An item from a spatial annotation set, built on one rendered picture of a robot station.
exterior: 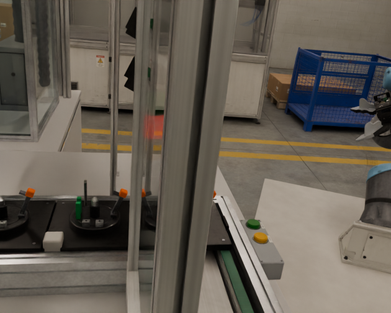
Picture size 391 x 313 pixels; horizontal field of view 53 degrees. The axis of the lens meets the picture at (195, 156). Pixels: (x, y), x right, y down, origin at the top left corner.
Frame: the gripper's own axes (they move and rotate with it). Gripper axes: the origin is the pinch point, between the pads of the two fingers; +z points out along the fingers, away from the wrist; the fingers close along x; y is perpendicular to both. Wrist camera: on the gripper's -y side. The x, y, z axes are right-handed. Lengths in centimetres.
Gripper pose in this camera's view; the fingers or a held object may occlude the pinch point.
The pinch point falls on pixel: (352, 125)
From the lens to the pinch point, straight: 143.6
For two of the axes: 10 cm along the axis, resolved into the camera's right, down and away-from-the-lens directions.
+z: -8.5, 2.5, 4.7
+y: -5.1, -6.2, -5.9
